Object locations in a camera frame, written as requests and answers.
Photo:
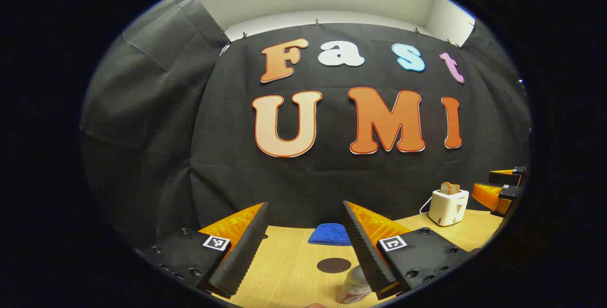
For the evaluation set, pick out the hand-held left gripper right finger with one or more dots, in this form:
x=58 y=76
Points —
x=367 y=251

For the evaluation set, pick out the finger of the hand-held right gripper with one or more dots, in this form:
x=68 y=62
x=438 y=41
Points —
x=507 y=177
x=493 y=196

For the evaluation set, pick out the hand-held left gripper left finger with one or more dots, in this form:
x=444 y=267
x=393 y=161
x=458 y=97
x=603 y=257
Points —
x=242 y=256

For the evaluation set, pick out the dark round coaster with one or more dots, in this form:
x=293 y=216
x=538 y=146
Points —
x=333 y=265

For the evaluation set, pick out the silver water bottle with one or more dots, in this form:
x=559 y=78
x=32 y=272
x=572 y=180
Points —
x=353 y=289

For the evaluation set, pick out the brown toast slice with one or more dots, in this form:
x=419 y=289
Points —
x=446 y=188
x=455 y=189

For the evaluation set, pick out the blue folded towel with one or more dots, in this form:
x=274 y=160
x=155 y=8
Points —
x=329 y=234

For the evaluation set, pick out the white toaster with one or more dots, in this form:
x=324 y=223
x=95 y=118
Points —
x=448 y=208

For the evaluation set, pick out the black backdrop cloth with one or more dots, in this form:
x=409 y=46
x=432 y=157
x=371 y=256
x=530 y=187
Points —
x=237 y=180

